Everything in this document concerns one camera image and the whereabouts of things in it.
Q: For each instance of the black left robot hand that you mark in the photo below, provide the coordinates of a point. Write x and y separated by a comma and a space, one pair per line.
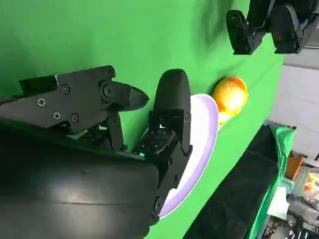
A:
286, 25

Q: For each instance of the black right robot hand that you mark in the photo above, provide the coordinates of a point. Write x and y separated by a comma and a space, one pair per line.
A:
74, 179

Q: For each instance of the orange and white bread roll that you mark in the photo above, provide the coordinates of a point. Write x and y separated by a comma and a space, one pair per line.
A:
231, 97

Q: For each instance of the green table cloth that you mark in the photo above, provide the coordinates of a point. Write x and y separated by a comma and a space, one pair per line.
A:
284, 139
74, 37

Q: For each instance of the lilac plate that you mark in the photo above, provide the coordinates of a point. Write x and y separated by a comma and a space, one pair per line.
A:
202, 139

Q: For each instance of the orange box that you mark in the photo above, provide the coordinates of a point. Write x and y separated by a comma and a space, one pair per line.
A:
294, 166

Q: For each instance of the black table skirt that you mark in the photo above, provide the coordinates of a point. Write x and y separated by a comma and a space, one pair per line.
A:
236, 186

